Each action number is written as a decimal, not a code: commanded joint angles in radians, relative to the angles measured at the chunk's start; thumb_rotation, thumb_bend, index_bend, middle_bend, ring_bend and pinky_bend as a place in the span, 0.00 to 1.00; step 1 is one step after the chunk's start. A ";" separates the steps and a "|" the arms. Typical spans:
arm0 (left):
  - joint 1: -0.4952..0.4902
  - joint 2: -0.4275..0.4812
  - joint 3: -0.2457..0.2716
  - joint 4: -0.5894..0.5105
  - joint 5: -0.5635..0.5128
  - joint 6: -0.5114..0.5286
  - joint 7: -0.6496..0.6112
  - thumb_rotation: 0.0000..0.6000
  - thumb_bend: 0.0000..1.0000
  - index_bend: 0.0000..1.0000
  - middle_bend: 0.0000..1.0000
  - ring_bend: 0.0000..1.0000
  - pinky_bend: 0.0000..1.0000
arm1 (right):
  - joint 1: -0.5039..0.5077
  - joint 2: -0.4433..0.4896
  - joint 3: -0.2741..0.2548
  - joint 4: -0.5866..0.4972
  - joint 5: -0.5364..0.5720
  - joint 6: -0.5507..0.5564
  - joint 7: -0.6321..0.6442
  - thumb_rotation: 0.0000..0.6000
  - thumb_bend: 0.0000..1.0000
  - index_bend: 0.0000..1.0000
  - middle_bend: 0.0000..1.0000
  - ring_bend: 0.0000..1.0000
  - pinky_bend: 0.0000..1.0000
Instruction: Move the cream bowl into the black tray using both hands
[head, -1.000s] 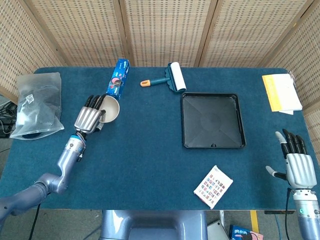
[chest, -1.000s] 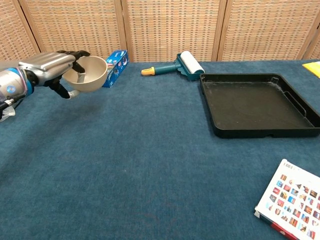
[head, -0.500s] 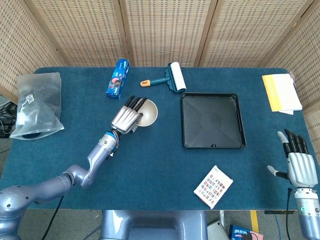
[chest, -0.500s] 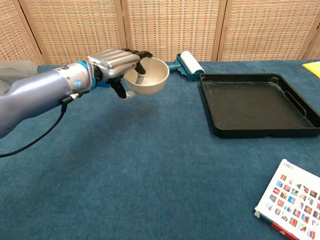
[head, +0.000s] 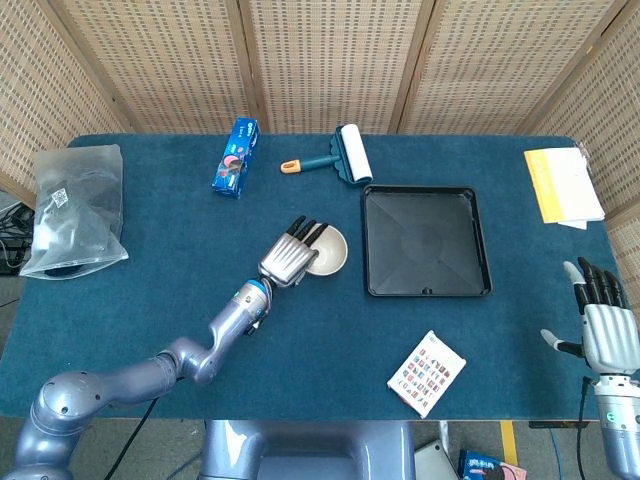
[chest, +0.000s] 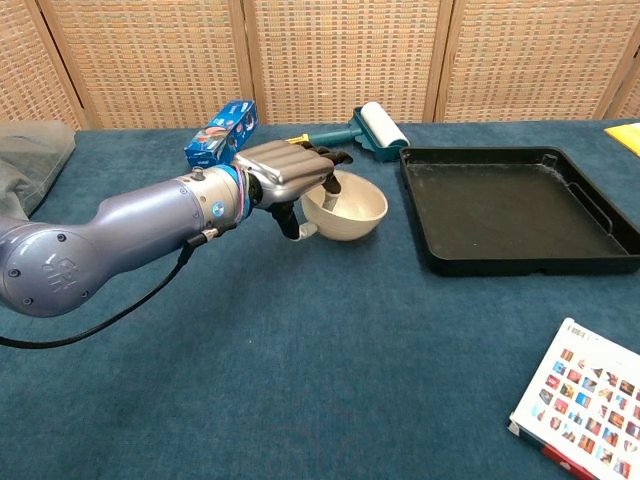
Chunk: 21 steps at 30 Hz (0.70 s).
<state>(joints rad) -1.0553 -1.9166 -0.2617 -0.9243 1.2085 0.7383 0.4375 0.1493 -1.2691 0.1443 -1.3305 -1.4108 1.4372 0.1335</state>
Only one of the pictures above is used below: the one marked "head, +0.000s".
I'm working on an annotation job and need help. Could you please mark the black square plastic tray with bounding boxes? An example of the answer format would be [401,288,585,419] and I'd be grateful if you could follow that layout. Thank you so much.
[360,183,494,299]

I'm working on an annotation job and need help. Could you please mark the woven bamboo folding screen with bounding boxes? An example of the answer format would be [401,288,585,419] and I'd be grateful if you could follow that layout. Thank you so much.
[0,0,640,301]

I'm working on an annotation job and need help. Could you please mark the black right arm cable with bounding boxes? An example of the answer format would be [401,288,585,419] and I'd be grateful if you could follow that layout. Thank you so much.
[576,377,594,480]

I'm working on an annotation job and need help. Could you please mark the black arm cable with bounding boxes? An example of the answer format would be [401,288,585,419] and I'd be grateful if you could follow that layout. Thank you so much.
[118,398,157,474]
[576,377,594,480]

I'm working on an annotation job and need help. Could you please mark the white picture grid card box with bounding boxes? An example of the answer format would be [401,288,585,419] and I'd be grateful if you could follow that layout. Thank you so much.
[386,329,468,420]

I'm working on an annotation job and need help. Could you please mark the black floor cables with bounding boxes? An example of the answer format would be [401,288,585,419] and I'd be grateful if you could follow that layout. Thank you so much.
[0,203,36,275]

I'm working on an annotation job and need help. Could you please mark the blue cookie box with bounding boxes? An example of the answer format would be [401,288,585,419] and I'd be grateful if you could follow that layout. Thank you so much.
[210,116,261,200]

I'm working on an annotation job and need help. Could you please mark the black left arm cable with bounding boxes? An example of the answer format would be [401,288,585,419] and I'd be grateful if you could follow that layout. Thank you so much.
[118,398,157,474]

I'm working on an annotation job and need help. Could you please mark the grey flat device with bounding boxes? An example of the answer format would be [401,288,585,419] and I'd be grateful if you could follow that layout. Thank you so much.
[413,439,460,480]

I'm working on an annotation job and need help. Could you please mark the clear bag with black contents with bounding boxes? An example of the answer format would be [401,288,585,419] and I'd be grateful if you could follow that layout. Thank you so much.
[18,144,130,280]

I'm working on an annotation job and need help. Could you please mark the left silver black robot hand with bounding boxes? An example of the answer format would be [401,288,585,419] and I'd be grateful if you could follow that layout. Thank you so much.
[256,215,331,290]

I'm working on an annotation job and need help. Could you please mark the blue felt table cloth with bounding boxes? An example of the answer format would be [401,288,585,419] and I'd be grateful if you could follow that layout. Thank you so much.
[0,132,640,421]

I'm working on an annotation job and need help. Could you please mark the blue-grey robot torso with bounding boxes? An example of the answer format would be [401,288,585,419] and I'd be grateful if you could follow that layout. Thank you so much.
[199,419,416,480]

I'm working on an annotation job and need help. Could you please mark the teal handled lint roller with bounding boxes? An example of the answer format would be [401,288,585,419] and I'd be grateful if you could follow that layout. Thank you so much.
[279,124,374,189]

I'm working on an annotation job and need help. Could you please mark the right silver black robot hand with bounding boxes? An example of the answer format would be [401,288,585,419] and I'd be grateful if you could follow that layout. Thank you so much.
[540,256,640,374]

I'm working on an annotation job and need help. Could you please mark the blue illustrated book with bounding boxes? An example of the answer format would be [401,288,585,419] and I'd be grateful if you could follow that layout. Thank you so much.
[458,449,529,480]

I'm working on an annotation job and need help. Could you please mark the yellow and white booklet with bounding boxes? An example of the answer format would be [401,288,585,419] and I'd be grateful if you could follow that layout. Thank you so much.
[523,145,606,231]

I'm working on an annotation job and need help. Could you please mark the beige bowl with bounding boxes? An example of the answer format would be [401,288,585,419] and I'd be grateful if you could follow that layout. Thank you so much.
[304,223,349,278]

